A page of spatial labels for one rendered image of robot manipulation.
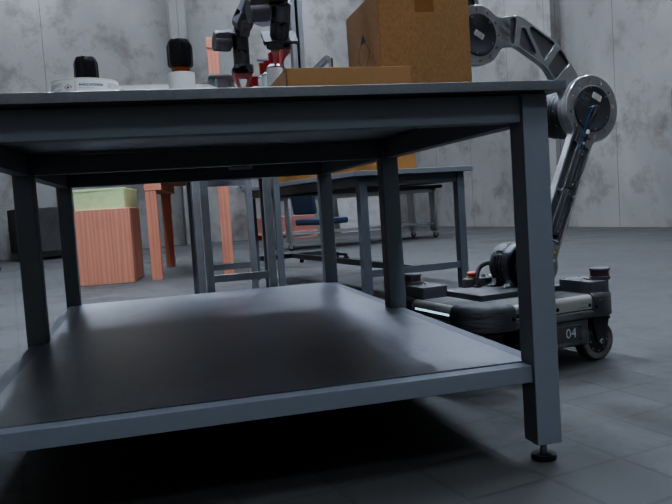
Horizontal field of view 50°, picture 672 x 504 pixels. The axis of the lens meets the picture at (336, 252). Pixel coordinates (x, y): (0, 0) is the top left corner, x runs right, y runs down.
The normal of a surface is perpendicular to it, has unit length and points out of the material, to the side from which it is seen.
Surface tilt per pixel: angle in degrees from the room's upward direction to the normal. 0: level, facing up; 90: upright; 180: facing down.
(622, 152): 90
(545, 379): 90
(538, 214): 90
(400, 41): 90
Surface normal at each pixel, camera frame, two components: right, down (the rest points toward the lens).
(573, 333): 0.41, 0.04
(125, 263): 0.15, 0.06
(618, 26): -0.91, 0.09
